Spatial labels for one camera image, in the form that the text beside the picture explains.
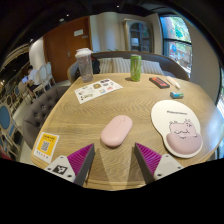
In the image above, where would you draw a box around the grey tufted chair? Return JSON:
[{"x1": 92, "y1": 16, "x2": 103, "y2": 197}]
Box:
[{"x1": 21, "y1": 85, "x2": 71, "y2": 149}]

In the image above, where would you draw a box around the white tube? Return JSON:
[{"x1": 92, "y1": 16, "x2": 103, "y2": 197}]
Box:
[{"x1": 165, "y1": 75, "x2": 181, "y2": 90}]

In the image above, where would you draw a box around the dark framed window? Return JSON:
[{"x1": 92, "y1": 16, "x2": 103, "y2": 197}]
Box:
[{"x1": 159, "y1": 14, "x2": 194, "y2": 78}]

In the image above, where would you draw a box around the brown curved sofa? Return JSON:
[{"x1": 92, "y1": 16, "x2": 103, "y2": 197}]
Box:
[{"x1": 67, "y1": 50, "x2": 190, "y2": 84}]

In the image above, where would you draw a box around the white chairs group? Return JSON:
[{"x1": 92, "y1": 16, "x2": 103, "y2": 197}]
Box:
[{"x1": 18, "y1": 61, "x2": 56, "y2": 101}]

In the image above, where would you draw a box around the small green blue pack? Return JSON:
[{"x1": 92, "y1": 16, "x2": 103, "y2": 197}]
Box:
[{"x1": 169, "y1": 91, "x2": 185, "y2": 100}]

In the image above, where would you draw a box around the brown wooden door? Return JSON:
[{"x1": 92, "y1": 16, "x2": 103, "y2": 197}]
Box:
[{"x1": 43, "y1": 16, "x2": 93, "y2": 84}]

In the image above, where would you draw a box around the white mouse pad pink rest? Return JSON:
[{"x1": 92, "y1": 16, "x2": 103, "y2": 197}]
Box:
[{"x1": 150, "y1": 99, "x2": 204, "y2": 159}]

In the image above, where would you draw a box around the yellow code sticker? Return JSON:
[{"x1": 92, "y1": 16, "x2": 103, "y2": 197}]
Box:
[{"x1": 33, "y1": 131, "x2": 61, "y2": 158}]

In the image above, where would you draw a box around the cream arched glass cabinet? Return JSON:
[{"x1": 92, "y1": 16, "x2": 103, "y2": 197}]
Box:
[{"x1": 123, "y1": 18, "x2": 154, "y2": 54}]

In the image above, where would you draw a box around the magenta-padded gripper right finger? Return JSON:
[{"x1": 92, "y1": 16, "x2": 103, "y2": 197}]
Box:
[{"x1": 134, "y1": 142, "x2": 184, "y2": 185}]

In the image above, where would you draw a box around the black backpack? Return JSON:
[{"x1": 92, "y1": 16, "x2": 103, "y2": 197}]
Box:
[{"x1": 90, "y1": 56, "x2": 101, "y2": 75}]

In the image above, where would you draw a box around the white printed sticker sheet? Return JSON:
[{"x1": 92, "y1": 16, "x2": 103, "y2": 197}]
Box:
[{"x1": 73, "y1": 78, "x2": 124, "y2": 105}]

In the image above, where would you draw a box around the pink computer mouse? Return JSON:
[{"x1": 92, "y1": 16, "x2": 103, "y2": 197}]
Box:
[{"x1": 100, "y1": 114, "x2": 134, "y2": 149}]

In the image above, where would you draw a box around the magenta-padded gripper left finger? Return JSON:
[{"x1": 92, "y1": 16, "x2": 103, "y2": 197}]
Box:
[{"x1": 44, "y1": 143, "x2": 96, "y2": 187}]

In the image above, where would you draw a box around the person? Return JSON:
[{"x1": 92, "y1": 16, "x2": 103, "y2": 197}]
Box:
[{"x1": 21, "y1": 65, "x2": 43, "y2": 93}]

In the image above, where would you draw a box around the black and red box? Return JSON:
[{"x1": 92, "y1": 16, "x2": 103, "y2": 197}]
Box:
[{"x1": 148, "y1": 76, "x2": 171, "y2": 90}]

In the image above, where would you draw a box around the striped cushion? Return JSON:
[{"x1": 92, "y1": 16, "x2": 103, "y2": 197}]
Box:
[
  {"x1": 99, "y1": 57, "x2": 132, "y2": 75},
  {"x1": 141, "y1": 59, "x2": 165, "y2": 76}
]

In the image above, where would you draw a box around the green drink can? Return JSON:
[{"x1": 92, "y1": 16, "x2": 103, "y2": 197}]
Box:
[{"x1": 130, "y1": 54, "x2": 143, "y2": 83}]

